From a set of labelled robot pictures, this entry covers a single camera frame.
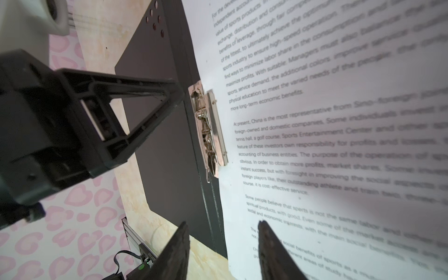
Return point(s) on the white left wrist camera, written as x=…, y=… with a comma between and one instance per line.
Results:
x=27, y=24

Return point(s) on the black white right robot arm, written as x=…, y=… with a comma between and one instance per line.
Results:
x=133, y=275

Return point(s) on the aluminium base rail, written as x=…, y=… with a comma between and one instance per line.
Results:
x=137, y=245

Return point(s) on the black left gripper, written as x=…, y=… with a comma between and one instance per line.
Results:
x=62, y=127

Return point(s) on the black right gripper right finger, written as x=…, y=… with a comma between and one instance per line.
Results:
x=275, y=261

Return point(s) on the red black folder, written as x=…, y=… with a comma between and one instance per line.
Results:
x=170, y=161

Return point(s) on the double column text sheet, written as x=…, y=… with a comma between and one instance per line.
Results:
x=334, y=116

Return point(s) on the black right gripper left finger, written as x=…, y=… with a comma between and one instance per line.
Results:
x=172, y=263

